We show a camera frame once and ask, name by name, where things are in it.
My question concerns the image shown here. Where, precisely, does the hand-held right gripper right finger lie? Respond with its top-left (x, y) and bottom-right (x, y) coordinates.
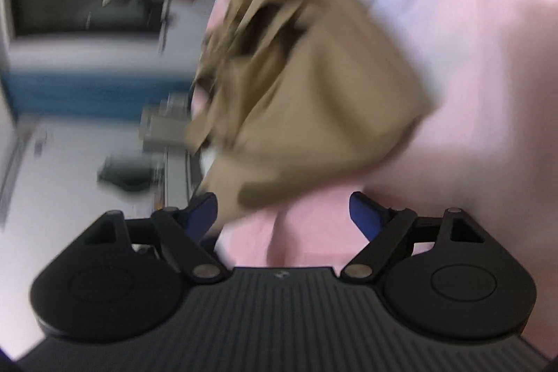
top-left (340, 191), bottom-right (485, 284)

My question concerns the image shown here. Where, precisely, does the narrow blue curtain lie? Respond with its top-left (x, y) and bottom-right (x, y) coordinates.
top-left (9, 64), bottom-right (199, 122)

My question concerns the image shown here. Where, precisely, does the tan printed t-shirt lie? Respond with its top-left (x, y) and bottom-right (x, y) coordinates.
top-left (185, 0), bottom-right (437, 210)

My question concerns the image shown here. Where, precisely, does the pastel rainbow bed blanket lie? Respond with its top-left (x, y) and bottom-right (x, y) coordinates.
top-left (192, 0), bottom-right (558, 357)

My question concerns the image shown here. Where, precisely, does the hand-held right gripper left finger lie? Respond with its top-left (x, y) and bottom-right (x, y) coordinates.
top-left (83, 192), bottom-right (228, 284)

